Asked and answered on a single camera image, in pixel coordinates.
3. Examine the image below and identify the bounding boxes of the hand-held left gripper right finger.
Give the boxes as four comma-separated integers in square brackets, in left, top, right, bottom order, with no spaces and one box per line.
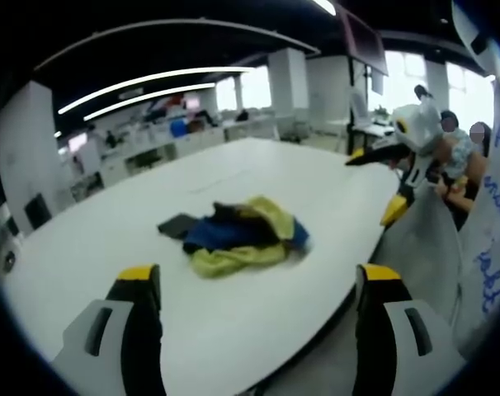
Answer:
[351,263,469,396]

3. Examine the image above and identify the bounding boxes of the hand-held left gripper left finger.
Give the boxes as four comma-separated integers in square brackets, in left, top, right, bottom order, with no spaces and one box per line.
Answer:
[47,263,169,396]

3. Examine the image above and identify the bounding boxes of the dark template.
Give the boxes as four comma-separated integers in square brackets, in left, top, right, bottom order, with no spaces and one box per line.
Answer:
[156,213,198,240]

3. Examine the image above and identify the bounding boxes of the yellow and blue garment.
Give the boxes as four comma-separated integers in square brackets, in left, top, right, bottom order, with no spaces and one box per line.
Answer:
[182,195,314,281]

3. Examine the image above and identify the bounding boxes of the white side desk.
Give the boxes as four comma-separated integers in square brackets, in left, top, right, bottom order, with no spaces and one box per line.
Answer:
[351,120,396,141]

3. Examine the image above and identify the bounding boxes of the black monitor stand pole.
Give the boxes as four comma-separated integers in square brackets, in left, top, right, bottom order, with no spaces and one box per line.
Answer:
[347,57,357,154]

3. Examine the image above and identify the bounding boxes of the hanging dark monitor screen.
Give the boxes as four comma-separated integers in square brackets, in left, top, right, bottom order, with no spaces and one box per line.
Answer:
[339,7,389,77]

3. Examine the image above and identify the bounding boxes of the white worn device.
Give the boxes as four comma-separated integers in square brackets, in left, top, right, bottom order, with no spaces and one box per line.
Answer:
[450,0,500,76]

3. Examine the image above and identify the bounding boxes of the black office chair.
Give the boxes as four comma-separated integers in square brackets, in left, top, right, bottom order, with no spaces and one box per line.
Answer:
[24,192,54,230]

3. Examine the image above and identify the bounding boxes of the row of white office desks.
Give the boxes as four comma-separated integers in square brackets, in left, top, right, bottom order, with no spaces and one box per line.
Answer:
[58,111,281,191]

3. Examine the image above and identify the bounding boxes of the long ceiling light strip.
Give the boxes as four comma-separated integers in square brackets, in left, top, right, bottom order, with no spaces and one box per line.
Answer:
[57,66,252,116]
[83,82,216,122]

